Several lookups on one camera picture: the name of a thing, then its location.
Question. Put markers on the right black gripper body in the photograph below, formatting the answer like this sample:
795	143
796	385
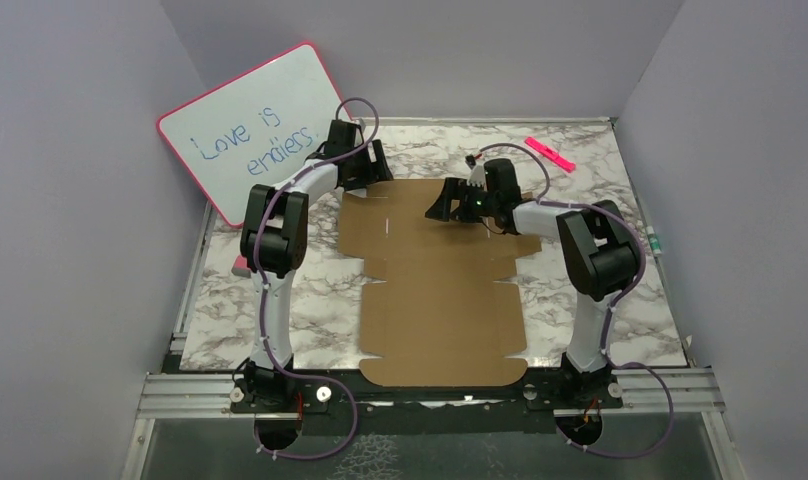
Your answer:
478	195

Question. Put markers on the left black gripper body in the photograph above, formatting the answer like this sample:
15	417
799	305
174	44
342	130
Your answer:
360	159

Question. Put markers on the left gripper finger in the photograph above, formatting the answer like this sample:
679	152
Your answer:
379	170
361	182

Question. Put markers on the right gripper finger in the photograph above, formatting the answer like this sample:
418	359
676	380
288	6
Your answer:
473	212
441	210

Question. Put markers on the brown cardboard box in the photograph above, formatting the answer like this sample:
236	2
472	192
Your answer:
439	309

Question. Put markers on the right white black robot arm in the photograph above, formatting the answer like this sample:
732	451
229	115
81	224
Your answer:
602	254

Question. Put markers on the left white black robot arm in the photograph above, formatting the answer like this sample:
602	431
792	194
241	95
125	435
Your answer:
274	242

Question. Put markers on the pink highlighter marker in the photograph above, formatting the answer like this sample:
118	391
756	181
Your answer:
551	154

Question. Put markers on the pink framed whiteboard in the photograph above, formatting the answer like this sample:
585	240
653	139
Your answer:
257	128

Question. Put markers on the pink whiteboard eraser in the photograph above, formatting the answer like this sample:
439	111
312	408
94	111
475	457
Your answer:
240	267

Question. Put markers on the green capped marker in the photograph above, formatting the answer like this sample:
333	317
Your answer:
654	242

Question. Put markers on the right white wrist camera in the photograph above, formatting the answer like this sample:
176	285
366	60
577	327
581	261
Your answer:
477	176

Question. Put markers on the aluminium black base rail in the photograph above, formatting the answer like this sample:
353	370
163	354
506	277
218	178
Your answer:
670	424

